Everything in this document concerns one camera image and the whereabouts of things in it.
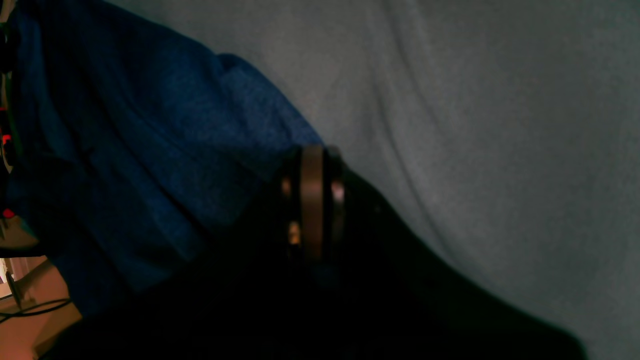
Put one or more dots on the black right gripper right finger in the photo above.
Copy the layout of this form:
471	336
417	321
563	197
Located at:
415	291

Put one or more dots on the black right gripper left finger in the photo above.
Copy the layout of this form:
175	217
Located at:
262	273

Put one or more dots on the blue t-shirt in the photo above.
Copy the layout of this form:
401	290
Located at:
137	146

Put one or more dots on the light blue table cloth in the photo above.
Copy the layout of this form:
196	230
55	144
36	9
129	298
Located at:
504	132

